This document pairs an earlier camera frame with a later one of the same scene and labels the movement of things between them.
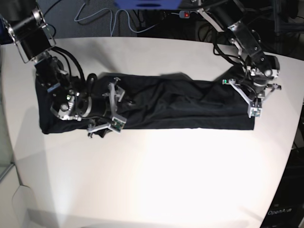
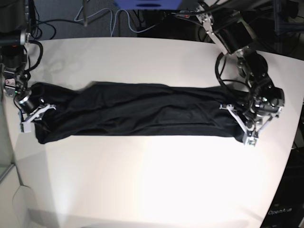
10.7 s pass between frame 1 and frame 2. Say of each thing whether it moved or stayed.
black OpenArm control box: stayed
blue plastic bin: stayed
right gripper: moved
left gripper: moved
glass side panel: stayed
